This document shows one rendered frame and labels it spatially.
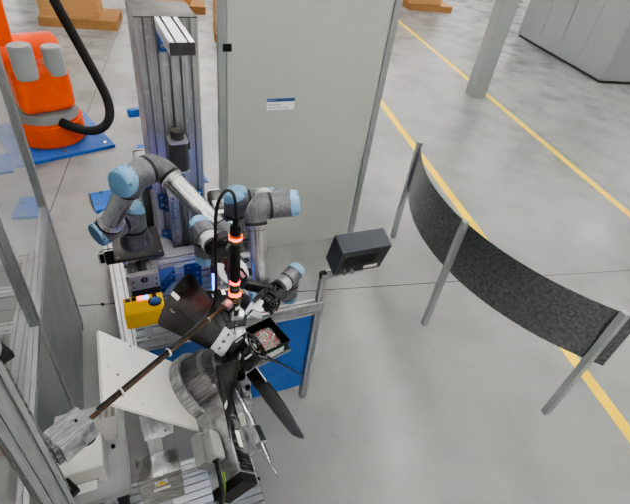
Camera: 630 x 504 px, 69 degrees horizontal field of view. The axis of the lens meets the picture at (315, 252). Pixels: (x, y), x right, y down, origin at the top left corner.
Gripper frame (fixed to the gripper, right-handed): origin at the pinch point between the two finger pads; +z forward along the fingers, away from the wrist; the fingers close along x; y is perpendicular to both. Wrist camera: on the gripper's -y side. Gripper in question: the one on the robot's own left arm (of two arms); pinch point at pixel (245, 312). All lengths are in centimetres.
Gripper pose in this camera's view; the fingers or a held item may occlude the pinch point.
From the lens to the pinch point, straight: 184.9
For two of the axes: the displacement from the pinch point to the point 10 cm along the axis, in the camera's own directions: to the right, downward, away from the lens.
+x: -2.1, 7.1, 6.7
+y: 8.3, 4.9, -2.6
